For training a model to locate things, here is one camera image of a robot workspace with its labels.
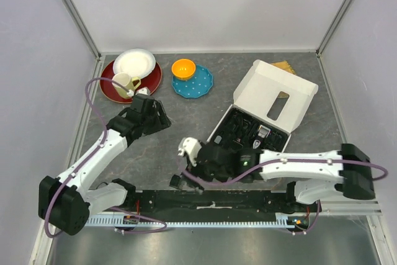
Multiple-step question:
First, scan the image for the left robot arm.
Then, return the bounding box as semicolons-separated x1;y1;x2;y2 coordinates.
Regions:
38;94;171;238

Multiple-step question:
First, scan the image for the blue dotted plate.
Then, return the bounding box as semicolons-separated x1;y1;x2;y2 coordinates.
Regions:
172;65;213;99

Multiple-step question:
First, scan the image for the black comb attachment front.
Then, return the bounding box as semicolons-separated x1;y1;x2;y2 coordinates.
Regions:
169;174;185;190

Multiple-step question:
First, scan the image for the aluminium frame post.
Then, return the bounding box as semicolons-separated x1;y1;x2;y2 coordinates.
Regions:
62;0;101;60
316;0;354;58

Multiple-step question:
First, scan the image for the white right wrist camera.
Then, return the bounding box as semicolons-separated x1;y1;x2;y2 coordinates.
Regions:
178;137;202;167

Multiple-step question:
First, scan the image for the red round plate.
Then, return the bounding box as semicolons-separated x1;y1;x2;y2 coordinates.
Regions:
99;59;163;104

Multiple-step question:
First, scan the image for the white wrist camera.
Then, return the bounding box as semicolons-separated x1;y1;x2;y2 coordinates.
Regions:
135;87;151;96
178;137;202;167

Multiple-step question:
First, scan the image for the white paper plate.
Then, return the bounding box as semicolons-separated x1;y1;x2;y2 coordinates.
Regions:
113;48;156;79

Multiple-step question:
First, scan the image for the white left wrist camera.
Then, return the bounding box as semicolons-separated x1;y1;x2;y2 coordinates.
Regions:
135;87;151;96

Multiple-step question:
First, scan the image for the white cardboard box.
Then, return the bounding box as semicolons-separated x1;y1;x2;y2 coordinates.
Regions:
226;60;318;140

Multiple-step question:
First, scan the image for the orange bowl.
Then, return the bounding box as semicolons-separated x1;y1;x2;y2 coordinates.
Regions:
171;58;196;81

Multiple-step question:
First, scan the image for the right aluminium frame post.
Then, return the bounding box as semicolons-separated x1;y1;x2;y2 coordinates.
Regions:
316;0;354;58

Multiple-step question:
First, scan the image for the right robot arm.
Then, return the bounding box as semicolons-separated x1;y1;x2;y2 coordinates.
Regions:
178;138;375;212

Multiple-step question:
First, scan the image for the grey hair clipper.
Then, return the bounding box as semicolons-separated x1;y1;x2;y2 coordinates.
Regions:
252;125;271;149

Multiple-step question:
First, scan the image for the black plastic tray insert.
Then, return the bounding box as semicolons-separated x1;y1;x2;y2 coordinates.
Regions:
208;107;290;152

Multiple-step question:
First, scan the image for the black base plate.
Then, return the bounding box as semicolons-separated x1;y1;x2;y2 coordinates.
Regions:
120;190;317;222

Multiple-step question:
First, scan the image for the left aluminium frame post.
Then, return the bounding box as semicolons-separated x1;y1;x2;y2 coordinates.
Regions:
62;0;101;60

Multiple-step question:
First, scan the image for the cream mug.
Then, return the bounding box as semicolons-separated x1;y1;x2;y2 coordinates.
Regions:
112;73;141;99

